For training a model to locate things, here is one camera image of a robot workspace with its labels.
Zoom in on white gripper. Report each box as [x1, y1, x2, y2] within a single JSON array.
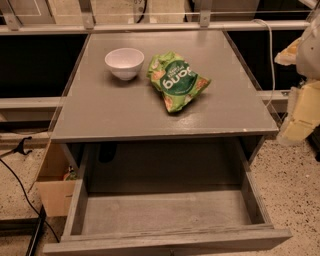
[[274, 15, 320, 144]]

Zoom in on green rice chip bag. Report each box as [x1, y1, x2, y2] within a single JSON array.
[[147, 51, 211, 113]]

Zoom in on grey cabinet with top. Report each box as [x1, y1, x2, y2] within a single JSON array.
[[50, 30, 280, 174]]

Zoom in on open grey wooden drawer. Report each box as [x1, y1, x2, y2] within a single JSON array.
[[44, 138, 292, 256]]

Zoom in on white bowl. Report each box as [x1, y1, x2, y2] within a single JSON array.
[[105, 48, 144, 81]]

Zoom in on small item in box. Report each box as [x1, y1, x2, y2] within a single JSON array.
[[63, 166, 77, 181]]

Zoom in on cardboard box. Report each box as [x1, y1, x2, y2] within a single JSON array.
[[35, 143, 78, 217]]

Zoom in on black clamp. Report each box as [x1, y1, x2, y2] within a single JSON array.
[[0, 136, 32, 159]]

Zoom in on white hanging cable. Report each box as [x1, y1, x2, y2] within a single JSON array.
[[251, 18, 277, 108]]

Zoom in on black floor cable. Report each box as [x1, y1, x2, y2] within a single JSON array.
[[0, 157, 61, 244]]

